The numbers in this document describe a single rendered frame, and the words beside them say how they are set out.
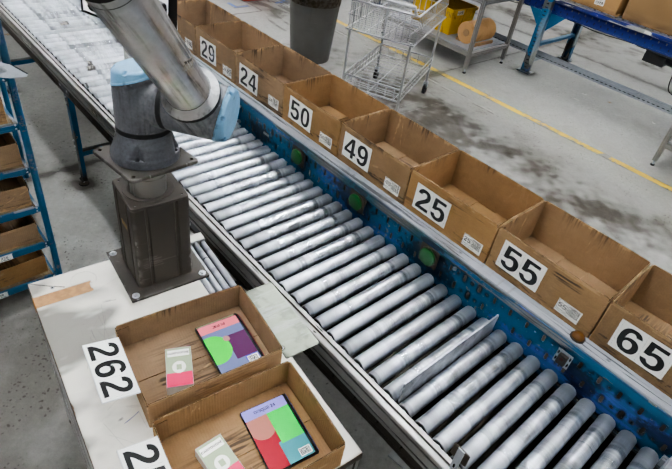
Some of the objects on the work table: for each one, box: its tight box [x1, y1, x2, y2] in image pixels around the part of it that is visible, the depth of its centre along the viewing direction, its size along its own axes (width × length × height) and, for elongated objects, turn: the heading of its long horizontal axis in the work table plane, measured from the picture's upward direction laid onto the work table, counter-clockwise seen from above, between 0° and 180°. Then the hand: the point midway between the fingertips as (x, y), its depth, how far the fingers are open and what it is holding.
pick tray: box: [115, 285, 282, 428], centre depth 152 cm, size 28×38×10 cm
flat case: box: [240, 393, 319, 469], centre depth 139 cm, size 14×19×2 cm
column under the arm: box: [106, 172, 209, 303], centre depth 173 cm, size 26×26×33 cm
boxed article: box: [195, 434, 245, 469], centre depth 130 cm, size 7×13×4 cm, turn 31°
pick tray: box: [152, 361, 346, 469], centre depth 132 cm, size 28×38×10 cm
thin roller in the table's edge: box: [193, 242, 230, 289], centre depth 187 cm, size 2×28×2 cm, turn 26°
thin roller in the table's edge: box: [200, 240, 236, 287], centre depth 188 cm, size 2×28×2 cm, turn 26°
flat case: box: [196, 314, 264, 374], centre depth 158 cm, size 14×19×2 cm
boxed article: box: [165, 346, 194, 395], centre depth 149 cm, size 7×13×4 cm, turn 6°
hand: (14, 7), depth 62 cm, fingers open, 14 cm apart
